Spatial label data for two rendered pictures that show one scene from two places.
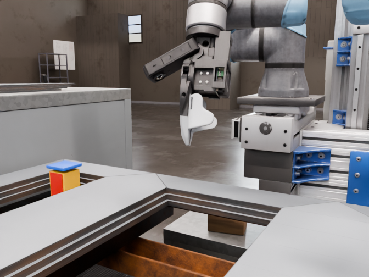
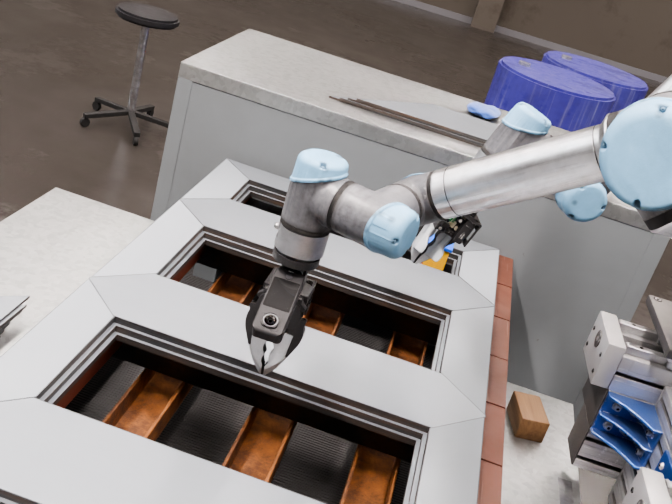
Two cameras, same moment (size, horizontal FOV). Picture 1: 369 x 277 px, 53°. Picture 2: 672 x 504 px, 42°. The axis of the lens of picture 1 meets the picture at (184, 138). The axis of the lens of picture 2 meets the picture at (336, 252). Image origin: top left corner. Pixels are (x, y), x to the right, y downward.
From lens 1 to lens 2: 147 cm
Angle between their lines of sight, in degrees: 64
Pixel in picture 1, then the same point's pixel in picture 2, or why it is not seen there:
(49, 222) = (336, 256)
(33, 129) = not seen: hidden behind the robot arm
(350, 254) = (355, 385)
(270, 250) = (342, 348)
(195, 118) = (419, 242)
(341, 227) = (409, 396)
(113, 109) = (623, 236)
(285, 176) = (591, 415)
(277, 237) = (367, 355)
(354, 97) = not seen: outside the picture
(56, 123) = (518, 209)
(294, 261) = (329, 355)
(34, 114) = not seen: hidden behind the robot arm
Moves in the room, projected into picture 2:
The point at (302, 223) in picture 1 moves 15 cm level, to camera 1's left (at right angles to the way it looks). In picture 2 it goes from (406, 376) to (379, 329)
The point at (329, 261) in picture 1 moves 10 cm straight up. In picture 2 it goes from (337, 371) to (353, 322)
